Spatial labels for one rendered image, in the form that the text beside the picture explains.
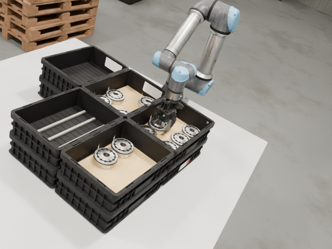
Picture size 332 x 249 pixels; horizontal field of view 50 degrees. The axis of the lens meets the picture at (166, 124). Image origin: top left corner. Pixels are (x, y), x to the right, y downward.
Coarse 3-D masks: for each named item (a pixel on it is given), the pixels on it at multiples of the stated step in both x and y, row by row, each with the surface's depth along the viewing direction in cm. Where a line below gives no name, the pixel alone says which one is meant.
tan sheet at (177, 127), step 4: (176, 120) 198; (180, 120) 199; (144, 124) 185; (176, 124) 194; (180, 124) 195; (184, 124) 196; (172, 128) 190; (176, 128) 191; (180, 128) 192; (168, 132) 186; (172, 132) 187; (156, 136) 180; (160, 136) 181; (164, 136) 182; (168, 136) 183
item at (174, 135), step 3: (174, 132) 182; (177, 132) 183; (180, 132) 184; (171, 135) 179; (174, 135) 180; (183, 135) 182; (186, 135) 183; (171, 138) 178; (174, 138) 179; (186, 138) 181; (189, 138) 182; (174, 141) 176; (177, 141) 177; (180, 141) 177; (180, 144) 176
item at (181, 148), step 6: (156, 102) 187; (144, 108) 179; (192, 108) 193; (132, 114) 172; (132, 120) 168; (210, 120) 189; (138, 126) 165; (210, 126) 184; (150, 132) 164; (198, 132) 176; (204, 132) 180; (156, 138) 162; (192, 138) 170; (186, 144) 165; (174, 150) 159; (180, 150) 162
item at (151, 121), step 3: (150, 120) 184; (153, 120) 185; (150, 123) 182; (153, 123) 183; (165, 123) 187; (153, 126) 181; (156, 126) 182; (159, 126) 182; (162, 126) 183; (159, 129) 180; (162, 129) 181
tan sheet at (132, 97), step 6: (120, 90) 205; (126, 90) 207; (132, 90) 209; (126, 96) 202; (132, 96) 204; (138, 96) 206; (126, 102) 197; (132, 102) 199; (120, 108) 191; (126, 108) 192; (132, 108) 194
